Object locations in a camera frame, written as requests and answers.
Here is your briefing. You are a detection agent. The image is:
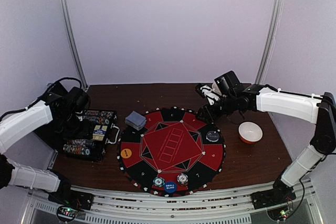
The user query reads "black dealer button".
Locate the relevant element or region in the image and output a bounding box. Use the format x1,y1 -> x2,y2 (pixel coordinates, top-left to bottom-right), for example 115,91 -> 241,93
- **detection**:
206,131 -> 220,143

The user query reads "white orange bowl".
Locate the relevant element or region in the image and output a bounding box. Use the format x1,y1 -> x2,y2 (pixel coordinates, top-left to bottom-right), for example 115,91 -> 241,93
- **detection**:
238,122 -> 263,144

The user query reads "Texas Hold'em card box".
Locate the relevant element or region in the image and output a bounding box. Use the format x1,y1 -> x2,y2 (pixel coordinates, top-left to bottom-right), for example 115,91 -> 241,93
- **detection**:
92,125 -> 108,141

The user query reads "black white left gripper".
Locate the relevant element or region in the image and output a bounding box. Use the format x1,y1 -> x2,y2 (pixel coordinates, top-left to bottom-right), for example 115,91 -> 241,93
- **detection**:
58,111 -> 92,140

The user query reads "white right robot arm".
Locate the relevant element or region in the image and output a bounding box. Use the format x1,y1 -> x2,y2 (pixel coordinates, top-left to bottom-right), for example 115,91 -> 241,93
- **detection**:
195,71 -> 335,204

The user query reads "blue backed card deck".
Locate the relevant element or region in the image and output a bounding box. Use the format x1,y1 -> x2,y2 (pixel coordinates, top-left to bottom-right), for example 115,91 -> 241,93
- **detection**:
125,111 -> 146,130

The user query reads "chrome case handle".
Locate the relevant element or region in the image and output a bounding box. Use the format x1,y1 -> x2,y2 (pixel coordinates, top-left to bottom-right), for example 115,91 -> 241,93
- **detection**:
106,123 -> 120,145

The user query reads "black 100 chip stack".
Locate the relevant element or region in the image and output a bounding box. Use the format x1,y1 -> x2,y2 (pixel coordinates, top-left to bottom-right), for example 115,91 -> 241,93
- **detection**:
67,139 -> 95,148

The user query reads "black poker chip case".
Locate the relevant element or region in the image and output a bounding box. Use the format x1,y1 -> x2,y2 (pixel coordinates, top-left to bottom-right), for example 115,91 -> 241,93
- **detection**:
27,81 -> 119,162

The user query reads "top multicolour chip row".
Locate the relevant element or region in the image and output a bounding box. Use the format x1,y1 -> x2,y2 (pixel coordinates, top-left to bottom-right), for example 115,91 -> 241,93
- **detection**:
83,110 -> 117,125

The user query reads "green blue 50 chip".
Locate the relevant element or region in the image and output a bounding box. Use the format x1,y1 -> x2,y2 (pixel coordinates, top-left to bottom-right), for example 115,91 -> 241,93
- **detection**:
153,177 -> 165,188

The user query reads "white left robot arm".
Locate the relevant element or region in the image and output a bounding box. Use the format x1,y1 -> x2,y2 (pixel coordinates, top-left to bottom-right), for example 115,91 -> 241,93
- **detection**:
1,87 -> 93,205

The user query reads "orange big blind button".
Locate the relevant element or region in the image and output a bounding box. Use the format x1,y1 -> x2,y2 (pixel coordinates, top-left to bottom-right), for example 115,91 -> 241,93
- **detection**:
121,148 -> 132,159

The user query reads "right aluminium frame post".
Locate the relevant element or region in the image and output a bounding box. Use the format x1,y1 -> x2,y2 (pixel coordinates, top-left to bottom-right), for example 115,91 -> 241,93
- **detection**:
255,0 -> 284,84

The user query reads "blue white 100 chip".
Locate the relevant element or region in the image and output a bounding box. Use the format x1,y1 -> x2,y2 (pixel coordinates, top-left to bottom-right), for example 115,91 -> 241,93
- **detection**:
176,173 -> 188,186

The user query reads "blue small blind button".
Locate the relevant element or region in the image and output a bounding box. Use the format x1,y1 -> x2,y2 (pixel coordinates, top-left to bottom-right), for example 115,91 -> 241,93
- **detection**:
164,182 -> 177,194

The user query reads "round red black poker mat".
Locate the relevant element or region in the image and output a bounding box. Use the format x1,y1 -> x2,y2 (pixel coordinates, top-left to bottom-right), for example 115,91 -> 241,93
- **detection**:
117,106 -> 226,197

